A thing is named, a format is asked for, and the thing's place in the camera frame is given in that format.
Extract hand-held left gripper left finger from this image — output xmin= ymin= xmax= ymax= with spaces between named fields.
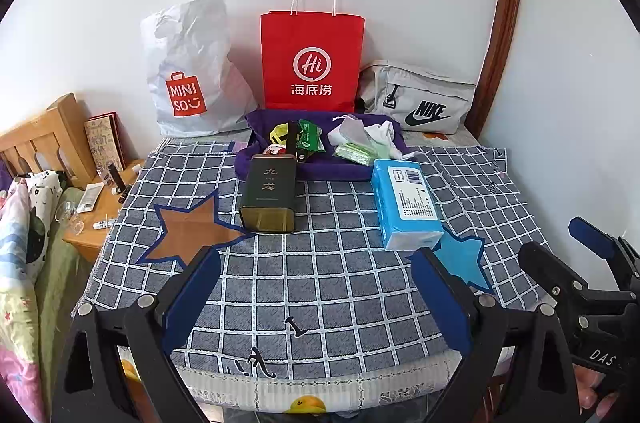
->
xmin=50 ymin=245 xmax=223 ymax=423

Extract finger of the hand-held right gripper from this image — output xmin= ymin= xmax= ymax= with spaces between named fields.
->
xmin=517 ymin=240 xmax=597 ymax=305
xmin=567 ymin=215 xmax=640 ymax=285

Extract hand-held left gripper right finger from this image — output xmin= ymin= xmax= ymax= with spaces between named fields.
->
xmin=409 ymin=247 xmax=581 ymax=423

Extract pale green cloth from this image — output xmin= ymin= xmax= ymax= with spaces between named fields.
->
xmin=372 ymin=142 xmax=418 ymax=162

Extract purple towel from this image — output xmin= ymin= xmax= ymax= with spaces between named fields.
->
xmin=235 ymin=108 xmax=423 ymax=182

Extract green tissue packet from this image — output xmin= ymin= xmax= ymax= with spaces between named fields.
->
xmin=334 ymin=143 xmax=373 ymax=164

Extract white sock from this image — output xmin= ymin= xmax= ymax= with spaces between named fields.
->
xmin=363 ymin=121 xmax=401 ymax=148

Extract yellow mini bag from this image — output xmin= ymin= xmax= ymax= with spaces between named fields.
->
xmin=267 ymin=121 xmax=307 ymax=161

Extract green snack packet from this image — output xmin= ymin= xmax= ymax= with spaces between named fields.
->
xmin=298 ymin=119 xmax=326 ymax=154

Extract person's right hand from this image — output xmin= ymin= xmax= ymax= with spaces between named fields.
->
xmin=574 ymin=362 xmax=632 ymax=420

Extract blue tissue pack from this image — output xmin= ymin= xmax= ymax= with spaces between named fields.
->
xmin=371 ymin=159 xmax=446 ymax=251

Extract wooden nightstand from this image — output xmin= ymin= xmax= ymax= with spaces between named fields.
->
xmin=62 ymin=158 xmax=146 ymax=263

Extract grey checked star blanket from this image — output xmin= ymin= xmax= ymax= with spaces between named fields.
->
xmin=70 ymin=138 xmax=551 ymax=381

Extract dark green tin box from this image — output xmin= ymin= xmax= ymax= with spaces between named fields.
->
xmin=236 ymin=154 xmax=297 ymax=234

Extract black bottle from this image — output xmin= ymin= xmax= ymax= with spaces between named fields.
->
xmin=110 ymin=167 xmax=130 ymax=204

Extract clear glass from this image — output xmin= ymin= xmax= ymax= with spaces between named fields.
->
xmin=52 ymin=200 xmax=86 ymax=236

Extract brown patterned book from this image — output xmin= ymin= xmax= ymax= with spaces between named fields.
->
xmin=84 ymin=112 xmax=128 ymax=176

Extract grey waist bag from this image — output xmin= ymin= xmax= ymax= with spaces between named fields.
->
xmin=357 ymin=60 xmax=478 ymax=134

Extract wooden headboard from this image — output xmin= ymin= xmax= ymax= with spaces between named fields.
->
xmin=0 ymin=93 xmax=98 ymax=188

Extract white plastic shopping bag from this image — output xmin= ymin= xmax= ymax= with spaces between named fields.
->
xmin=140 ymin=0 xmax=258 ymax=138

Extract red paper bag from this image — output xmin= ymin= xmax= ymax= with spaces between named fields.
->
xmin=260 ymin=0 xmax=366 ymax=114

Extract brown wooden door frame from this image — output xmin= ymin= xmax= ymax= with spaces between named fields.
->
xmin=467 ymin=0 xmax=526 ymax=138

